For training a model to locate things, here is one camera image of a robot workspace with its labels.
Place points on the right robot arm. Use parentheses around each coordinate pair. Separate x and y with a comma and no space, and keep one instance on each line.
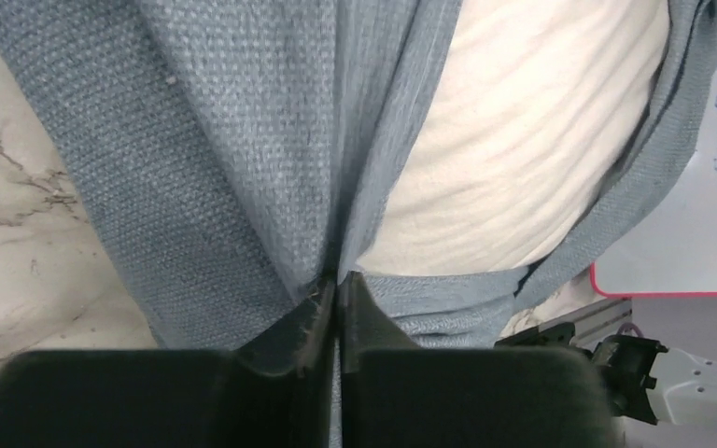
(651,383)

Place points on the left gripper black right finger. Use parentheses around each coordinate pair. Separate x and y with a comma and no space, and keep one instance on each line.
(397,394)

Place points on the patchwork and blue pillowcase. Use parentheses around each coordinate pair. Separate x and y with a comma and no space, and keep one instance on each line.
(231,155)

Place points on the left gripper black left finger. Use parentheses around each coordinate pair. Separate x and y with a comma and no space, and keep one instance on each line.
(274,391)

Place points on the pink framed whiteboard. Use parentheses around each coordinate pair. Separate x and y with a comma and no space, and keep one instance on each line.
(673,251)

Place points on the white pillow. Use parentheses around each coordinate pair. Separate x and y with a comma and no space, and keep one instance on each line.
(536,102)

